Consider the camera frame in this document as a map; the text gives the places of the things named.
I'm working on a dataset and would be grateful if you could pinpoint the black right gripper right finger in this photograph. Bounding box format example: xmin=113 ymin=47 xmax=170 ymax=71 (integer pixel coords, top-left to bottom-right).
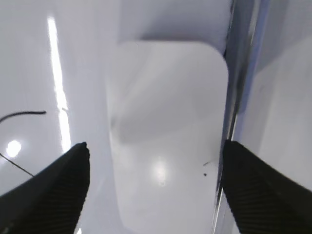
xmin=223 ymin=140 xmax=312 ymax=234

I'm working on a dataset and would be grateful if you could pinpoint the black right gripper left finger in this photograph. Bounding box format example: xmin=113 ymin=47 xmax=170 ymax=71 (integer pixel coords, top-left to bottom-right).
xmin=0 ymin=142 xmax=90 ymax=234

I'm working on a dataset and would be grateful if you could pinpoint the white rectangular board eraser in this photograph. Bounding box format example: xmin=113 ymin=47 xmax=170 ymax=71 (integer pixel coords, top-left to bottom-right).
xmin=106 ymin=40 xmax=228 ymax=234

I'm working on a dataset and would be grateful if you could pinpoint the white board with grey frame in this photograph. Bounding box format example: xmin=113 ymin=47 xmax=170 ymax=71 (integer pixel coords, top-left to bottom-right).
xmin=0 ymin=0 xmax=312 ymax=234

